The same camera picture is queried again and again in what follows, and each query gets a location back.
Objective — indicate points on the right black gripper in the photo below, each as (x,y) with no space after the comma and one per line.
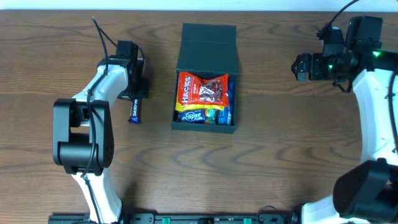
(308,66)

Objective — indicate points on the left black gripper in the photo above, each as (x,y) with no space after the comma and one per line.
(137,91)

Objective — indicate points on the purple Dairy Milk bar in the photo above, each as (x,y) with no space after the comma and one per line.
(135,111)

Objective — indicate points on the yellow Hacks candy bag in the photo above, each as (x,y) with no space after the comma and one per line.
(199,105)

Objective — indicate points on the dark green box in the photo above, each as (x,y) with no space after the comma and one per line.
(208,51)

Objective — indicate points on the blue eclipse gum pack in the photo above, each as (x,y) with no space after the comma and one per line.
(192,116)

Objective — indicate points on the red Hacks candy bag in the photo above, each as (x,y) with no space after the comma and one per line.
(193,90)

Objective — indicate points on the blue cookie pack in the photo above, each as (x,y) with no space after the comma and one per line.
(225,116)

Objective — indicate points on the Haribo worms candy bag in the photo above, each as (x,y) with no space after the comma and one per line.
(210,116)

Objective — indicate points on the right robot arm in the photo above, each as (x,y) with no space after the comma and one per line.
(367,193)

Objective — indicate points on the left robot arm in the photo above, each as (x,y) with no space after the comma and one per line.
(83,139)

